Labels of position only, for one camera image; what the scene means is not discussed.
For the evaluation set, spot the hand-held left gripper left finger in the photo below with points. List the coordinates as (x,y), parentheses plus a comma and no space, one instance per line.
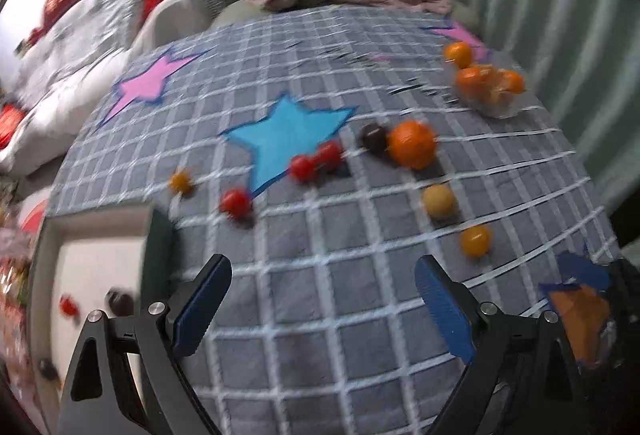
(200,310)

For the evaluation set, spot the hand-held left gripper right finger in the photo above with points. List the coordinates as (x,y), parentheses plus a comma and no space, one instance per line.
(445,310)

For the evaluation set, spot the dark purple round fruit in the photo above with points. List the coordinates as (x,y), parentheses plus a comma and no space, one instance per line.
(375,137)
(119,301)
(47,367)

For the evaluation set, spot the green box with white inside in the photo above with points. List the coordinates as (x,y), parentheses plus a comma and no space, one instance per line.
(100,260)

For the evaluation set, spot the red cherry tomato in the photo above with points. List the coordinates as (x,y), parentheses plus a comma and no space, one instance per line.
(235,203)
(302,168)
(330,156)
(67,306)

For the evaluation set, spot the clear glass bowl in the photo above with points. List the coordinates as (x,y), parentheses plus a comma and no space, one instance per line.
(492,107)

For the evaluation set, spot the small round orange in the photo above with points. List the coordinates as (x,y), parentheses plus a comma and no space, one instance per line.
(475,241)

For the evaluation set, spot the brown round fruit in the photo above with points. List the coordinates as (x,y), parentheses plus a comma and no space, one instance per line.
(439,201)

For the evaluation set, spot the grey checked star tablecloth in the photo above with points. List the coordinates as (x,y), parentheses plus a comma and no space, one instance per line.
(325,265)

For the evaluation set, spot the small orange kumquat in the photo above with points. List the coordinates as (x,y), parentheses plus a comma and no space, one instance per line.
(181,181)

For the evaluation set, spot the large orange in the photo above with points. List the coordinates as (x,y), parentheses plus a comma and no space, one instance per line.
(412,145)

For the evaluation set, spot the mandarin orange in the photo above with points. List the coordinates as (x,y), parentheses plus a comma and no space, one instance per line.
(470,81)
(459,54)
(512,82)

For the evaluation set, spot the red cushion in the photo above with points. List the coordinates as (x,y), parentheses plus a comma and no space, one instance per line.
(10,125)

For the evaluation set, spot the sofa with striped cover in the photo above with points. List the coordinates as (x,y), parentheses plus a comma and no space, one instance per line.
(100,40)

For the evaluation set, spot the pale green curtain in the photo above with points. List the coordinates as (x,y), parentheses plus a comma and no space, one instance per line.
(540,5)

